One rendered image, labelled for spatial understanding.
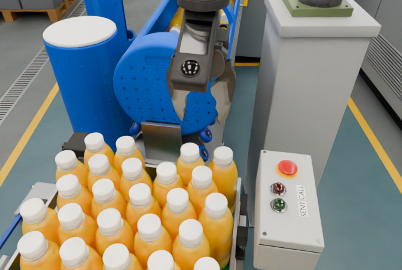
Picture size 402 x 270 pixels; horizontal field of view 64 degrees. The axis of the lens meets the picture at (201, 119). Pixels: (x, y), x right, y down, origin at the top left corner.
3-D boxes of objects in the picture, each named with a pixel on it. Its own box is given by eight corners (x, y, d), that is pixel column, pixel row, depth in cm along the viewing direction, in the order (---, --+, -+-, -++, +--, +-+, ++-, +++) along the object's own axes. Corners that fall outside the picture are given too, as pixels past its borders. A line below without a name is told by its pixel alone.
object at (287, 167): (295, 164, 62) (297, 160, 62) (297, 178, 60) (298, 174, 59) (277, 161, 63) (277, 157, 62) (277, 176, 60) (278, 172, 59)
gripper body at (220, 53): (230, 57, 54) (234, -18, 46) (225, 85, 47) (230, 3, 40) (185, 54, 55) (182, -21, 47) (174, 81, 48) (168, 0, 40)
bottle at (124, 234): (102, 269, 67) (81, 218, 55) (133, 250, 70) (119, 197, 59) (118, 298, 63) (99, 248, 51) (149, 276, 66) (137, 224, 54)
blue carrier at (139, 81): (240, 18, 156) (243, -46, 138) (221, 140, 89) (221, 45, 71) (183, 17, 160) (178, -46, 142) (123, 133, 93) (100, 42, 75)
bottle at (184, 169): (179, 193, 82) (176, 139, 71) (207, 196, 82) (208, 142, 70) (174, 217, 77) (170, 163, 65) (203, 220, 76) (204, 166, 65)
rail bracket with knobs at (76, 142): (113, 161, 91) (106, 133, 84) (103, 181, 85) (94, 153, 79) (79, 157, 92) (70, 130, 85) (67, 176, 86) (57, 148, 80)
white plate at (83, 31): (124, 17, 136) (124, 20, 137) (61, 14, 139) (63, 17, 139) (101, 46, 115) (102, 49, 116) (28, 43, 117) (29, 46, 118)
